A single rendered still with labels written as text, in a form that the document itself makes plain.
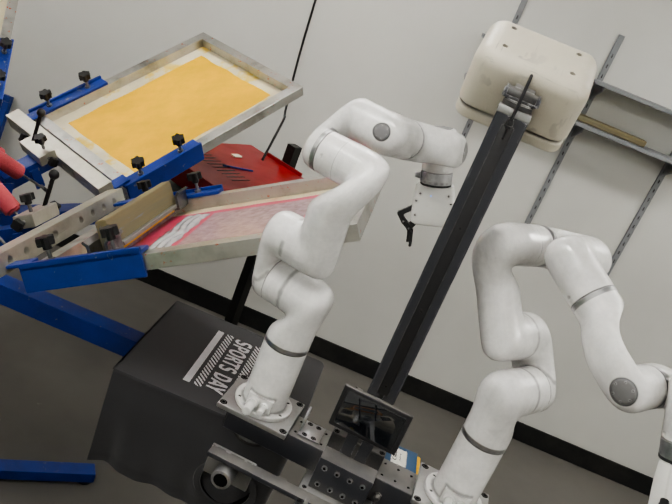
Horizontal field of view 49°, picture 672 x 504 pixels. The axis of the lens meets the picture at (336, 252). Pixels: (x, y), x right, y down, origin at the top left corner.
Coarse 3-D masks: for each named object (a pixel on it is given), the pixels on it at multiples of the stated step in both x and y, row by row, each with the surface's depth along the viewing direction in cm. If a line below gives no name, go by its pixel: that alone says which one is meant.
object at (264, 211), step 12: (264, 204) 204; (276, 204) 201; (288, 204) 198; (300, 204) 195; (180, 216) 210; (216, 216) 201; (228, 216) 198; (240, 216) 195; (252, 216) 192; (264, 216) 190; (168, 228) 198; (192, 228) 193; (204, 228) 190
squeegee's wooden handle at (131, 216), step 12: (144, 192) 197; (156, 192) 199; (168, 192) 206; (132, 204) 185; (144, 204) 191; (156, 204) 198; (168, 204) 205; (108, 216) 174; (120, 216) 178; (132, 216) 183; (144, 216) 190; (96, 228) 171; (120, 228) 177; (132, 228) 182
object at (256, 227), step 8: (304, 216) 181; (240, 224) 186; (248, 224) 185; (256, 224) 183; (264, 224) 181; (192, 232) 188; (200, 232) 186; (208, 232) 185; (216, 232) 183; (224, 232) 181; (232, 232) 180; (240, 232) 178; (248, 232) 177; (256, 232) 175; (144, 240) 190; (152, 240) 188; (184, 240) 181; (192, 240) 180; (200, 240) 178; (208, 240) 177
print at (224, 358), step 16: (224, 336) 213; (208, 352) 202; (224, 352) 205; (240, 352) 208; (256, 352) 212; (192, 368) 193; (208, 368) 195; (224, 368) 198; (240, 368) 201; (208, 384) 189; (224, 384) 192
